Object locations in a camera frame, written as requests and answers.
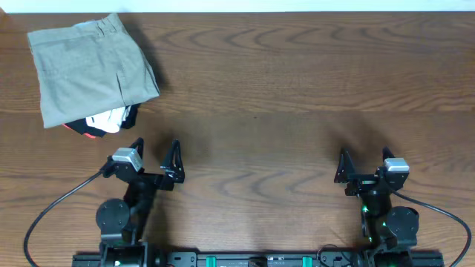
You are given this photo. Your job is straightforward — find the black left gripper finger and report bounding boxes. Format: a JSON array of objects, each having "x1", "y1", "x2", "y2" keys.
[
  {"x1": 160, "y1": 139, "x2": 185, "y2": 183},
  {"x1": 129, "y1": 137, "x2": 144, "y2": 159}
]

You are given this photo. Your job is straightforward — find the khaki grey shorts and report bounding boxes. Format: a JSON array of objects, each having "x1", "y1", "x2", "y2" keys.
[{"x1": 27, "y1": 13, "x2": 160, "y2": 128}]

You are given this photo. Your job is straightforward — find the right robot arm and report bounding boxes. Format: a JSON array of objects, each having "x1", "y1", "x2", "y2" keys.
[{"x1": 334, "y1": 148, "x2": 419, "y2": 266}]

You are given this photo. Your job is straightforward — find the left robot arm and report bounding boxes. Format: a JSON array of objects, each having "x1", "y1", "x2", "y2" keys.
[{"x1": 96, "y1": 138, "x2": 186, "y2": 266}]

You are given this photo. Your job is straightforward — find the white folded garment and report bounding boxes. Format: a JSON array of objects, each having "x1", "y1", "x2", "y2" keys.
[{"x1": 85, "y1": 106, "x2": 131, "y2": 134}]

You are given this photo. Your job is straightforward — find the red folded garment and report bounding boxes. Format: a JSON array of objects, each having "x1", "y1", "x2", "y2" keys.
[{"x1": 63, "y1": 124, "x2": 96, "y2": 139}]

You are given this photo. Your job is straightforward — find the black folded garment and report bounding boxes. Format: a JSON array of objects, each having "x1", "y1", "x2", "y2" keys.
[{"x1": 65, "y1": 104, "x2": 140, "y2": 137}]

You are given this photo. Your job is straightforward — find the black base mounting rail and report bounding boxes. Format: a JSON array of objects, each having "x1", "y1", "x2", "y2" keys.
[{"x1": 71, "y1": 250, "x2": 445, "y2": 267}]

